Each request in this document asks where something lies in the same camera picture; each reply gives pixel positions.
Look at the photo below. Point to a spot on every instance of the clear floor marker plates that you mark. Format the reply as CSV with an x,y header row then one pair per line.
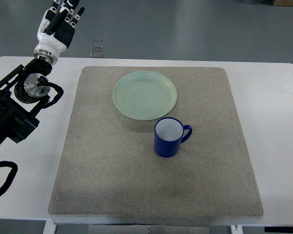
x,y
97,49

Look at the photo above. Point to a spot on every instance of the blue enamel mug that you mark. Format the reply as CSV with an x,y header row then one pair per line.
x,y
169,134

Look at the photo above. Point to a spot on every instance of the light green plate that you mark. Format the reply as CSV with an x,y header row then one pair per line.
x,y
144,95

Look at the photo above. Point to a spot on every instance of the beige felt mat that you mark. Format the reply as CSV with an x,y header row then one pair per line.
x,y
109,167

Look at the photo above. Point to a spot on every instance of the metal table frame bar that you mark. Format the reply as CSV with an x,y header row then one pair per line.
x,y
145,229

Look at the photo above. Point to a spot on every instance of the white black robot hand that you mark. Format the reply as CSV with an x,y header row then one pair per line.
x,y
56,30

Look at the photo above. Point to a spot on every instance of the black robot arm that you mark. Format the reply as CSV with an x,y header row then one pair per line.
x,y
24,92

